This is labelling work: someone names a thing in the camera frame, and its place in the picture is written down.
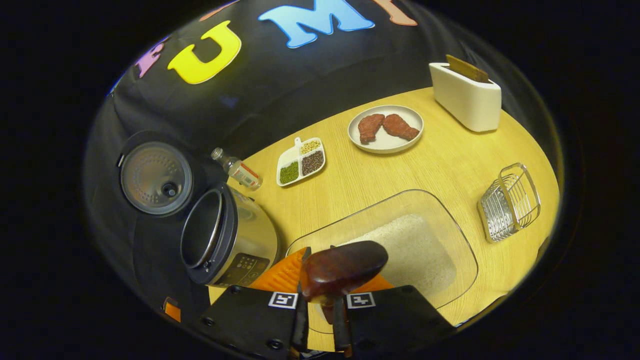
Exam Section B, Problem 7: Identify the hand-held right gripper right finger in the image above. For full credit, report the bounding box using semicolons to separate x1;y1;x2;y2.
332;273;457;357

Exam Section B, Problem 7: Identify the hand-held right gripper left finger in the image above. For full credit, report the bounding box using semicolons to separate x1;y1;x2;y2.
200;247;311;359

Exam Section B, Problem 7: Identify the dark wooden spoon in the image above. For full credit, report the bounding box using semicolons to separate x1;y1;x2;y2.
298;240;390;325

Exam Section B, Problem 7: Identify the grey and silver rice cooker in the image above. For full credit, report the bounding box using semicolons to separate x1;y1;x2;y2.
117;130;281;289

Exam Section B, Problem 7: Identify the metal wire chopstick holder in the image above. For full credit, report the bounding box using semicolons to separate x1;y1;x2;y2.
477;162;542;244

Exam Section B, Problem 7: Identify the clear glass dish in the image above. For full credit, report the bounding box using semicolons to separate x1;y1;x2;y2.
284;188;480;337

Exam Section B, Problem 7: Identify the small clear glass bottle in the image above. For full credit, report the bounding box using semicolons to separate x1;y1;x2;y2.
210;147;264;192

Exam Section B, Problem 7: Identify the white divided bean dish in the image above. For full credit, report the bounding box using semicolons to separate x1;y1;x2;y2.
276;136;327;188

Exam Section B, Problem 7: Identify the white round plate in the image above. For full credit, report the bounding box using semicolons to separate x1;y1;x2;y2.
347;104;425;155

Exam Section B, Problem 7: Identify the white toaster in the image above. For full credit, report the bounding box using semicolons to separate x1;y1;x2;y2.
428;61;503;133

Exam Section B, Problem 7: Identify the brown toast slice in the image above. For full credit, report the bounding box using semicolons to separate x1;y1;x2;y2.
445;54;490;84

